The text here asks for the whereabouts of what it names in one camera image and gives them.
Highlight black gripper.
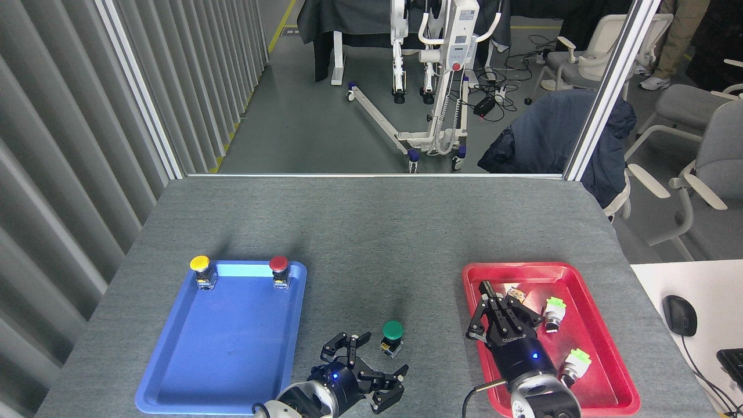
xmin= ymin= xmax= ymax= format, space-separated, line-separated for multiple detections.
xmin=308 ymin=332 xmax=409 ymax=417
xmin=466 ymin=282 xmax=558 ymax=385

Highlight green push button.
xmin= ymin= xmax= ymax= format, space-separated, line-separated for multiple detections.
xmin=380 ymin=320 xmax=405 ymax=359

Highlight red push button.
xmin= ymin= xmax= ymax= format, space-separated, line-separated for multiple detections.
xmin=269 ymin=255 xmax=291 ymax=290

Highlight yellow push button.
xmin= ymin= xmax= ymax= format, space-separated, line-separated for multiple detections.
xmin=189 ymin=255 xmax=218 ymax=290

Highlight red plastic tray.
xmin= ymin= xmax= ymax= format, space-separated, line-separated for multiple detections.
xmin=462 ymin=262 xmax=641 ymax=417

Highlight white chair under jacket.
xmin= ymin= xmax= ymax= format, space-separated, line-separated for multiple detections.
xmin=603 ymin=173 xmax=633 ymax=222

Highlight white side table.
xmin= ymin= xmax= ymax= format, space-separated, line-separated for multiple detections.
xmin=630 ymin=260 xmax=743 ymax=418

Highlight black computer mouse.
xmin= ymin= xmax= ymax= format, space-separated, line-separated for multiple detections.
xmin=662 ymin=295 xmax=698 ymax=337

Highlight dark blue jacket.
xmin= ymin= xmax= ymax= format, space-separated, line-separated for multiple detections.
xmin=477 ymin=89 xmax=637 ymax=208

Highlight blue plastic tray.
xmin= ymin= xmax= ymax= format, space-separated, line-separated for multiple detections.
xmin=135 ymin=260 xmax=307 ymax=416

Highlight black keyboard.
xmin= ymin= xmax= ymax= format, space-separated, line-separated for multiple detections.
xmin=716 ymin=348 xmax=743 ymax=390

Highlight white wheeled stand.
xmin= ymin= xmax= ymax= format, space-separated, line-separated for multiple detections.
xmin=347 ymin=0 xmax=503 ymax=174

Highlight grey chair with white arms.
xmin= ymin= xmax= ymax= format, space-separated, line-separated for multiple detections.
xmin=626 ymin=99 xmax=743 ymax=262
xmin=636 ymin=58 xmax=743 ymax=140

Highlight white office chair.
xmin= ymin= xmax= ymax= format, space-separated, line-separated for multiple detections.
xmin=525 ymin=13 xmax=674 ymax=105

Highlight person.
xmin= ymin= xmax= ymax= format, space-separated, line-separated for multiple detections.
xmin=639 ymin=0 xmax=710 ymax=91

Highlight black cloth covered table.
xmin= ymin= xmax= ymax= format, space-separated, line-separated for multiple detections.
xmin=297 ymin=0 xmax=511 ymax=86

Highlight white switch with green knob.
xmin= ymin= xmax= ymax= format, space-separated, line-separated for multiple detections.
xmin=560 ymin=348 xmax=593 ymax=388
xmin=543 ymin=296 xmax=567 ymax=333

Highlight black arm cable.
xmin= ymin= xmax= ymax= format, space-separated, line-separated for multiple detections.
xmin=462 ymin=380 xmax=509 ymax=418

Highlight silver frame rail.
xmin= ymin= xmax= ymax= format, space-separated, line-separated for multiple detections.
xmin=186 ymin=172 xmax=567 ymax=179

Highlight black mouse cable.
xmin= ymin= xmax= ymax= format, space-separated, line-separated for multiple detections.
xmin=679 ymin=336 xmax=739 ymax=416

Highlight black floor cables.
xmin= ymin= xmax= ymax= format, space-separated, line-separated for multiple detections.
xmin=467 ymin=35 xmax=561 ymax=122

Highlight silver frame post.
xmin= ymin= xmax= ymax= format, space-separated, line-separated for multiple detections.
xmin=563 ymin=0 xmax=662 ymax=182
xmin=96 ymin=0 xmax=186 ymax=179

